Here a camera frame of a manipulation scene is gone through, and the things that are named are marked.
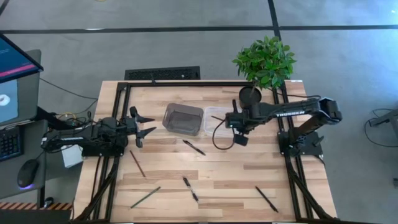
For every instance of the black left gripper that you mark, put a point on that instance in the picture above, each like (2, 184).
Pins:
(130, 127)

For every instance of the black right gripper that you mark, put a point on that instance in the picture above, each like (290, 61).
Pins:
(237, 121)

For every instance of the black pencil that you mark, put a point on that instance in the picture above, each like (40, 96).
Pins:
(217, 118)
(266, 199)

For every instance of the clear plastic bin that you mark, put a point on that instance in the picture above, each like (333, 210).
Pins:
(211, 129)

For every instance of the brown pencil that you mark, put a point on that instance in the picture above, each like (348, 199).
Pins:
(137, 163)

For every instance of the grey translucent plastic bin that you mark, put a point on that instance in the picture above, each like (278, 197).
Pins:
(183, 119)

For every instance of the thin green pen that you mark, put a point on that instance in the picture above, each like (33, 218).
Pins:
(145, 197)

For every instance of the silver pen with black grip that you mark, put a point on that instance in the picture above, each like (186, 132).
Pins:
(190, 189)

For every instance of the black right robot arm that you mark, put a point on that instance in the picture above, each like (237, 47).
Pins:
(267, 109)

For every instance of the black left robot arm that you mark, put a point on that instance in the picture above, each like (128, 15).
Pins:
(77, 137)

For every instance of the black floor vent grille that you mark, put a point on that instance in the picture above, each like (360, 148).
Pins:
(161, 73)

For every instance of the green potted plant black pot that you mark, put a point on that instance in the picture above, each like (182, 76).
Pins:
(265, 62)

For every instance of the white table label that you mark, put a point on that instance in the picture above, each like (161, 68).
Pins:
(297, 81)

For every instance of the white box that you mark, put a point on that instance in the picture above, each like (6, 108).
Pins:
(73, 158)

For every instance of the monitor with grey screen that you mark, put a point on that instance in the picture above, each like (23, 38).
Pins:
(28, 93)

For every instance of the black caster wheel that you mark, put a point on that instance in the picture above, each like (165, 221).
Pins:
(48, 202)

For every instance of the black computer mouse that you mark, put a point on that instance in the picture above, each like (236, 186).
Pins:
(28, 172)

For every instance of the black keyboard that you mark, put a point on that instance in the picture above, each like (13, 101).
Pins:
(9, 144)

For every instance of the orange black hazard tape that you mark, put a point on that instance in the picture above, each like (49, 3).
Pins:
(31, 206)

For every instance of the grey computer desk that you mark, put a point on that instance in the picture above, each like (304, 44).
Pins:
(7, 177)

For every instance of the monitor with dark blue screen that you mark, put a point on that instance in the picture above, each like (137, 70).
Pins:
(12, 59)

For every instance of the grey stand leg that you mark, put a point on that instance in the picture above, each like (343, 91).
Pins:
(388, 117)

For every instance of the black aluminium table frame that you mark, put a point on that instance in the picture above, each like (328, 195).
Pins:
(202, 84)

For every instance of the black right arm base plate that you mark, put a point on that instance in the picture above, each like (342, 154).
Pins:
(311, 151)

